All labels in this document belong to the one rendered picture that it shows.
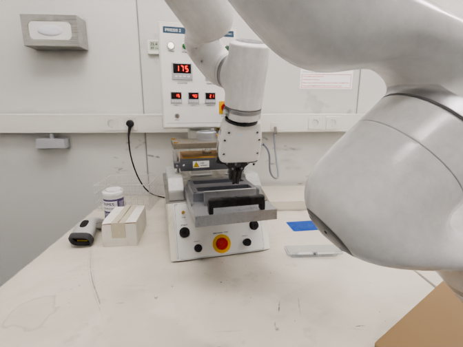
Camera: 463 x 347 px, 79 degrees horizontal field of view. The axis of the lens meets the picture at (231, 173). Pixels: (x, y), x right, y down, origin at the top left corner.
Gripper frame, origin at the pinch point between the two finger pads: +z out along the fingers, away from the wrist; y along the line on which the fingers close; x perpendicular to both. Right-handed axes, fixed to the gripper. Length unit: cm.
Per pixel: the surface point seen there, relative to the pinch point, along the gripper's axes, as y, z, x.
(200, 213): -9.3, 8.6, -3.8
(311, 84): 65, -2, 84
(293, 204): 43, 44, 37
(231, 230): 4.1, 28.7, 8.9
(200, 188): -6.8, 11.8, 11.5
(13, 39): -87, -10, 120
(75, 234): -48, 37, 23
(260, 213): 6.2, 8.8, -5.9
